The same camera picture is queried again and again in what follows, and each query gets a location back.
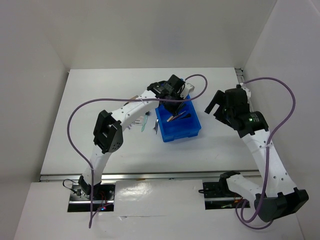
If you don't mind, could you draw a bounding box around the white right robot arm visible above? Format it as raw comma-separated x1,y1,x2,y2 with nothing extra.
205,87,309,223

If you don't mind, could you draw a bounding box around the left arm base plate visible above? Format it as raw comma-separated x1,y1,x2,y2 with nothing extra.
62,178,116,213

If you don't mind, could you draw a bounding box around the mint eyebrow razor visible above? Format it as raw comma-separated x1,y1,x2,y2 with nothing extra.
141,114,148,132

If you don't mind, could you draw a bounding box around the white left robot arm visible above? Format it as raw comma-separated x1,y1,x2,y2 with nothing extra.
78,74,195,200

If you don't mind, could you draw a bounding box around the red silver lip pencil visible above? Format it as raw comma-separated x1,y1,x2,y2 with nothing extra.
172,111,187,120

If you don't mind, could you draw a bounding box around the aluminium front rail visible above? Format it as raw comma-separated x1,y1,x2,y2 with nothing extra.
39,171,260,182

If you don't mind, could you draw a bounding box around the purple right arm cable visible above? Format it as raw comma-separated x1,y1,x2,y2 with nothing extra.
235,77,297,230

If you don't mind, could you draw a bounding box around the blue plastic organizer tray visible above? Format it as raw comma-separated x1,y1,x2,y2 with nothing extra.
155,101,202,142

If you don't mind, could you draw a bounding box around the false eyelash case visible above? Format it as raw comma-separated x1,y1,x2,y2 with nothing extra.
132,116,144,126

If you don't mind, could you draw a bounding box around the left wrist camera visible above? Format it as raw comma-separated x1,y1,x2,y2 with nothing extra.
180,82,195,99

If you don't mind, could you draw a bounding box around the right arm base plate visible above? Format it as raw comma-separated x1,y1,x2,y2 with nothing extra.
198,181,243,210

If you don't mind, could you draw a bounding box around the silver hair clip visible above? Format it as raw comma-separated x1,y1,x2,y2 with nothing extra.
153,118,159,134

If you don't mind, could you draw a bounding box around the aluminium side rail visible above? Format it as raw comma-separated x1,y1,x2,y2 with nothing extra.
234,68,245,84

